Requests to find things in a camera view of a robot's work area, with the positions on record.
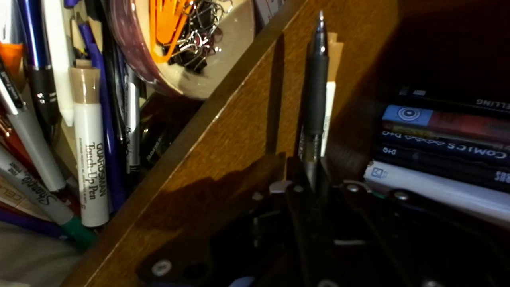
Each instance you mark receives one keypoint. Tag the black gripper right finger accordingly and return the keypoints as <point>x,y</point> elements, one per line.
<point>404,244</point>

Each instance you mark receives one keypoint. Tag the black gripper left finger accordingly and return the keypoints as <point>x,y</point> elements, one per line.
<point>249,239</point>

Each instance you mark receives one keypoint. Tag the black pen silver tip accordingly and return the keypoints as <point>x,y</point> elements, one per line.
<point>316,96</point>

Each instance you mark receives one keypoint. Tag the brown wooden shelf cabinet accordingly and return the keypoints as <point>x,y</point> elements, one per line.
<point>240,132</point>

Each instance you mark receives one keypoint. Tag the blue pen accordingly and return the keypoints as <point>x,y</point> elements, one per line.
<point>109,132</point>

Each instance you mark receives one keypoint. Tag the shallow brown drawer with pens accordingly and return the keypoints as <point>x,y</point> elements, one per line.
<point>33,263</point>

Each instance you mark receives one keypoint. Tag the long white pen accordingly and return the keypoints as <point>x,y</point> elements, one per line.
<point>58,64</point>

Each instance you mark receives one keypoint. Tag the navy pen silver bands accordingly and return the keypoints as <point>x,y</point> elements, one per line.
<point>41,80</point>

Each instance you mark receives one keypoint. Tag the orange pen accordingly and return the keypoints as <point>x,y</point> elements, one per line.
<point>10,64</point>

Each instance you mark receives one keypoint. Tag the black comics book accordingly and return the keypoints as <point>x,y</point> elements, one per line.
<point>441,153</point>

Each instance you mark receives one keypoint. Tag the blue and red book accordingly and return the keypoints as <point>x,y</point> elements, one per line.
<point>425,118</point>

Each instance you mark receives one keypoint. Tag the dark book white lettering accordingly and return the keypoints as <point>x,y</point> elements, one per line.
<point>457,97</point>

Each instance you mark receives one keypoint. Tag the white marker tan cap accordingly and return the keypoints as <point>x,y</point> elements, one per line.
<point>92,159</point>

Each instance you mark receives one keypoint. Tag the cream bowl maroon rim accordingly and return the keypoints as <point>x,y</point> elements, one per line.
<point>229,57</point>

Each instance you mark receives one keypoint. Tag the metal binder clip pile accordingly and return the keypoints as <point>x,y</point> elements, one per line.
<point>205,32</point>

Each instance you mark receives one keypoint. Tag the grey marker green cap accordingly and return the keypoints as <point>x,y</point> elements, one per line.
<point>37,191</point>

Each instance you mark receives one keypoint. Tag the purple organizer tray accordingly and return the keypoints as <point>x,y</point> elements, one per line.
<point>26,223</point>

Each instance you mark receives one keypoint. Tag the orange plastic clip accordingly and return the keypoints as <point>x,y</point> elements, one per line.
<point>165,25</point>

